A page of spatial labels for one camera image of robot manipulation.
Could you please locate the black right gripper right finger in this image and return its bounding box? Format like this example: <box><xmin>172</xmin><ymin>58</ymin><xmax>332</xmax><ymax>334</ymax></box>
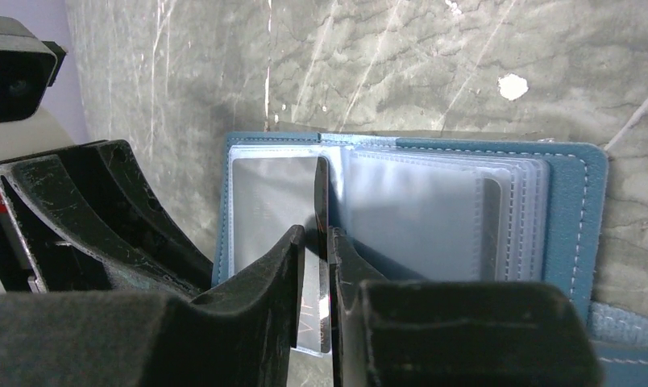
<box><xmin>328</xmin><ymin>227</ymin><xmax>604</xmax><ymax>386</ymax></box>

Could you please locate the blue leather card holder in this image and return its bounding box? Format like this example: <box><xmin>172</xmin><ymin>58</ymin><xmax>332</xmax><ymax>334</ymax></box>
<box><xmin>212</xmin><ymin>132</ymin><xmax>648</xmax><ymax>386</ymax></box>

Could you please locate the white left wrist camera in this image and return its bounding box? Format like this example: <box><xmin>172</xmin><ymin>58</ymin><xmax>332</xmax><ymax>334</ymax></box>
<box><xmin>0</xmin><ymin>15</ymin><xmax>75</xmax><ymax>161</ymax></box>

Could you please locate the dark credit card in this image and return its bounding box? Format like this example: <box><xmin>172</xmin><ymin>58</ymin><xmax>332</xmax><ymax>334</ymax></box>
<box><xmin>480</xmin><ymin>177</ymin><xmax>501</xmax><ymax>281</ymax></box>
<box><xmin>297</xmin><ymin>156</ymin><xmax>331</xmax><ymax>356</ymax></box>

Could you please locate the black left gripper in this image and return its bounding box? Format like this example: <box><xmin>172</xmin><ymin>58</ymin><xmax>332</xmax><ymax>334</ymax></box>
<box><xmin>0</xmin><ymin>139</ymin><xmax>213</xmax><ymax>299</ymax></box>

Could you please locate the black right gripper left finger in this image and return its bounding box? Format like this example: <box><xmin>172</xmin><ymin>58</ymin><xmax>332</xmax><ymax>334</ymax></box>
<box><xmin>0</xmin><ymin>225</ymin><xmax>305</xmax><ymax>386</ymax></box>

